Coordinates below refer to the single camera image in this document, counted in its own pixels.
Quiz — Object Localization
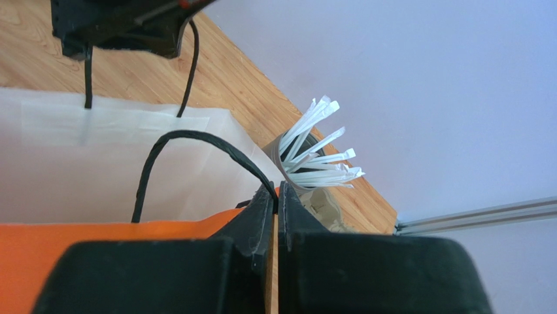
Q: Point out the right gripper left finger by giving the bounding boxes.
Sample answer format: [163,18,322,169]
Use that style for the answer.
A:
[32,187,275,313]

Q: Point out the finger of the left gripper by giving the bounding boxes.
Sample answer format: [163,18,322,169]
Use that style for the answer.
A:
[50,0,213,59]

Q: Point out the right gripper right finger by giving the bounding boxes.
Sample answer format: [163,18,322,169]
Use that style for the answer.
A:
[278,182,492,313]

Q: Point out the orange paper bag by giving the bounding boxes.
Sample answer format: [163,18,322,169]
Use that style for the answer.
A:
[0,19,288,314]

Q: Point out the wrapped white straws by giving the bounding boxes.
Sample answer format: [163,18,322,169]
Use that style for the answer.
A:
[269,96,365,191]

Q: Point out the grey straw holder cup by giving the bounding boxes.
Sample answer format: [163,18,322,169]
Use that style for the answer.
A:
[263,133,325,196]

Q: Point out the aluminium frame post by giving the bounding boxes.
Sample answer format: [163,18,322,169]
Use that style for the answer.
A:
[393,196,556,236]

